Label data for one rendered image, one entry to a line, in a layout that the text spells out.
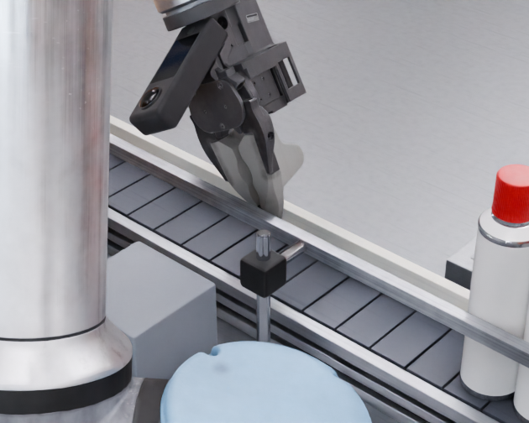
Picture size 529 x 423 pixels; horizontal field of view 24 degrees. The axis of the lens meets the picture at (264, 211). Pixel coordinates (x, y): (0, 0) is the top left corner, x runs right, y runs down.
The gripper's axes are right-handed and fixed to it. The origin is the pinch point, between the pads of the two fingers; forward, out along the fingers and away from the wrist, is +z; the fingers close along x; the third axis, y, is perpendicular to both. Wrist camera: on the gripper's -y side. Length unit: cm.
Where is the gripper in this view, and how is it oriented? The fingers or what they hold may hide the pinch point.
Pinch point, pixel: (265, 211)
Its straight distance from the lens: 113.7
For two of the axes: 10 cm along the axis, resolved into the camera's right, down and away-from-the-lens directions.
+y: 6.6, -4.2, 6.2
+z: 3.7, 9.0, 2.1
